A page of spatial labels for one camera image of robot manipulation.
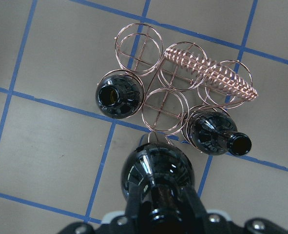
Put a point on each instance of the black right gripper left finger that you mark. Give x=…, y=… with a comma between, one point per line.
x=136, y=208

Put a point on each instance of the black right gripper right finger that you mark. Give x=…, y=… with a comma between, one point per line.
x=192, y=204

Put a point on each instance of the dark glass wine bottle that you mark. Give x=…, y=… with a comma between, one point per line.
x=160, y=170
x=119, y=96
x=215, y=133

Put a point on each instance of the copper wire wine basket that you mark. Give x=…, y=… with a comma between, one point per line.
x=179, y=80

